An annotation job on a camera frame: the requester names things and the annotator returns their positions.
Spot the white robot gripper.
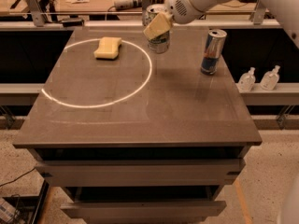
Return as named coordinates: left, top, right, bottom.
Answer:
left=143, top=0, right=227, bottom=40

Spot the white green 7up can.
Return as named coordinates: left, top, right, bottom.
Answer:
left=146, top=4, right=170, bottom=54

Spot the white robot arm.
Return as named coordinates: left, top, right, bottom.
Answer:
left=144, top=0, right=299, bottom=47

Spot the blue silver energy drink can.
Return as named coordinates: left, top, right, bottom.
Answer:
left=201, top=29, right=227, bottom=75

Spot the yellow sponge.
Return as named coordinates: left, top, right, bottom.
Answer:
left=93, top=37, right=121, bottom=60

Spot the white power strip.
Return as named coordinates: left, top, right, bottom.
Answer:
left=114, top=0, right=164, bottom=10

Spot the clear sanitizer bottle left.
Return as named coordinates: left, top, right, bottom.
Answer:
left=237, top=67, right=255, bottom=91

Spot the clear sanitizer bottle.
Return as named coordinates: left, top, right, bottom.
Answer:
left=260, top=65, right=280, bottom=91
left=237, top=67, right=255, bottom=91

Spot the clear sanitizer bottle right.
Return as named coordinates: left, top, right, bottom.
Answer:
left=260, top=65, right=280, bottom=91

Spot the upper grey drawer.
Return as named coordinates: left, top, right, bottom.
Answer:
left=36, top=159, right=245, bottom=187

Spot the grey drawer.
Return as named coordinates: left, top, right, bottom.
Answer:
left=61, top=201, right=226, bottom=223
left=36, top=159, right=245, bottom=187

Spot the lower grey drawer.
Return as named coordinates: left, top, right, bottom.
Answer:
left=61, top=201, right=226, bottom=223

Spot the black floor bin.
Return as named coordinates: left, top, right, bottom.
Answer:
left=0, top=181, right=49, bottom=224

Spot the grey metal bracket middle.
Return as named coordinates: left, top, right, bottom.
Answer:
left=140, top=0, right=152, bottom=27

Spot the grey metal bracket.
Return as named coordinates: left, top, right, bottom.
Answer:
left=250, top=0, right=266, bottom=25
left=25, top=0, right=45, bottom=27
left=140, top=0, right=152, bottom=27

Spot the grey metal bracket right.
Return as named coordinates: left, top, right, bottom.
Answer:
left=250, top=0, right=266, bottom=25

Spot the black small box on rail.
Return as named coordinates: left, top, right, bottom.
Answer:
left=61, top=18, right=84, bottom=27

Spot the grey metal bracket left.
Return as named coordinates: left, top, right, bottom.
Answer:
left=25, top=0, right=45, bottom=27

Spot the black floor cable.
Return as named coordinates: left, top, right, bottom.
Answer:
left=0, top=167, right=36, bottom=189

